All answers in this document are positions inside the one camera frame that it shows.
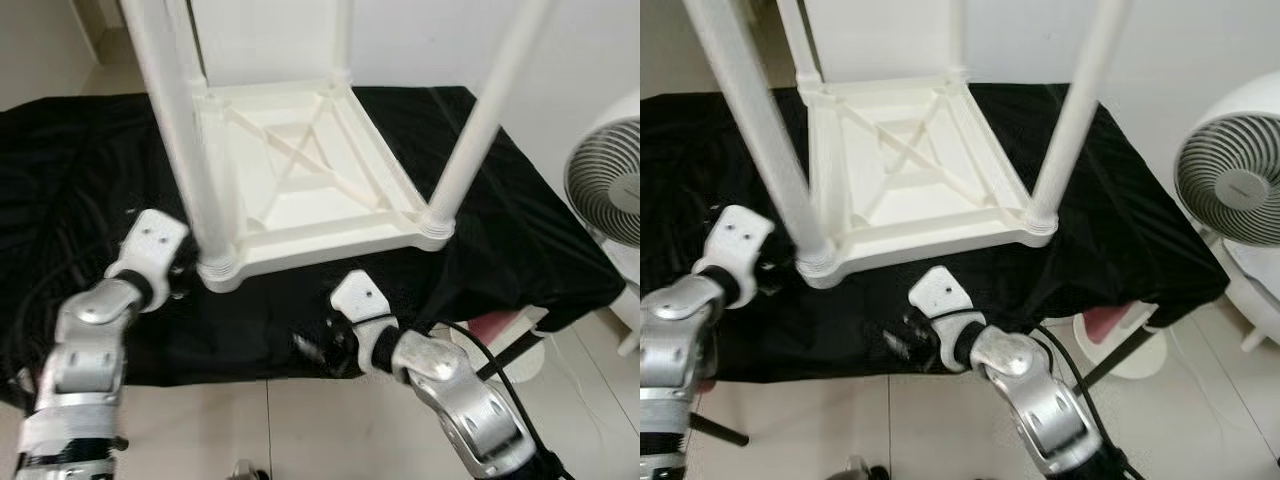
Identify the black metal support rod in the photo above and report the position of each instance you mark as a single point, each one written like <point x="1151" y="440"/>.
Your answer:
<point x="720" y="428"/>
<point x="510" y="355"/>
<point x="1120" y="358"/>

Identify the black table cloth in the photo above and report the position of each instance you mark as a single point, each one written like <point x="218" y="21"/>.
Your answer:
<point x="1120" y="250"/>
<point x="500" y="250"/>

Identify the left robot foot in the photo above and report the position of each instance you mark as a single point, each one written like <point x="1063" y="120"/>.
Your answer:
<point x="248" y="470"/>
<point x="862" y="470"/>

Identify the white plastic table top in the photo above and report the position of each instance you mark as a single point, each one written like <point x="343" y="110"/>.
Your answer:
<point x="940" y="165"/>
<point x="330" y="170"/>

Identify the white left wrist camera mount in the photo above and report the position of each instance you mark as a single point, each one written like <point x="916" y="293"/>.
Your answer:
<point x="150" y="245"/>
<point x="735" y="240"/>

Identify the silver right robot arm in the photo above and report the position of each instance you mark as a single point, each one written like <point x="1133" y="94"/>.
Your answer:
<point x="1040" y="390"/>
<point x="460" y="390"/>

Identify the pink chair seat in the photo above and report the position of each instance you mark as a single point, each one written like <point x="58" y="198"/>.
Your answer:
<point x="702" y="385"/>

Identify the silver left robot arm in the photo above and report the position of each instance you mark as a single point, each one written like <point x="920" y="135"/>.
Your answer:
<point x="85" y="350"/>
<point x="680" y="340"/>

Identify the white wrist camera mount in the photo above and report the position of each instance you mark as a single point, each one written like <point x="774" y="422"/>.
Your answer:
<point x="735" y="240"/>
<point x="940" y="295"/>
<point x="362" y="300"/>
<point x="150" y="245"/>

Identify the white plastic table leg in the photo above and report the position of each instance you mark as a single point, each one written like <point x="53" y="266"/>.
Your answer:
<point x="180" y="130"/>
<point x="760" y="130"/>
<point x="190" y="50"/>
<point x="485" y="120"/>
<point x="343" y="40"/>
<point x="1080" y="110"/>
<point x="800" y="50"/>
<point x="956" y="40"/>

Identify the white standing fan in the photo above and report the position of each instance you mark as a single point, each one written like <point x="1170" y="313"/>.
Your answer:
<point x="605" y="180"/>
<point x="1230" y="180"/>

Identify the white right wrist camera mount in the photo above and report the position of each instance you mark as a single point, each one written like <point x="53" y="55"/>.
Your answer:
<point x="362" y="300"/>
<point x="940" y="295"/>

